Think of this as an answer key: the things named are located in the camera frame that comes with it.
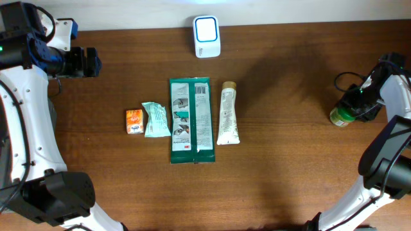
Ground left black camera cable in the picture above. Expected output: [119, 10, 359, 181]
[0, 6, 64, 212]

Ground grey plastic mesh basket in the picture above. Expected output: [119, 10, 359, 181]
[48, 98, 57, 131]

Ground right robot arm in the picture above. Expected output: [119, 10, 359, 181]
[302, 52, 410, 231]

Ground black camera cable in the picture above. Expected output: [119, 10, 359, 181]
[0, 6, 64, 212]
[333, 60, 411, 94]

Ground mint green packet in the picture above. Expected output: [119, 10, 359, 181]
[142, 102, 171, 138]

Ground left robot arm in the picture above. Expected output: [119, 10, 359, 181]
[1, 1, 125, 230]

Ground right black camera cable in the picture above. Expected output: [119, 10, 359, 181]
[333, 60, 411, 94]

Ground small orange box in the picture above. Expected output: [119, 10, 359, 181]
[126, 109, 144, 134]

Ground white tube with gold cap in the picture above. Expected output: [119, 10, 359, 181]
[217, 81, 240, 145]

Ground green 3M package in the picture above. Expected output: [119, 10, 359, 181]
[170, 78, 215, 164]

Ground green lidded jar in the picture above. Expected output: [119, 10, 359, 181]
[329, 107, 356, 127]

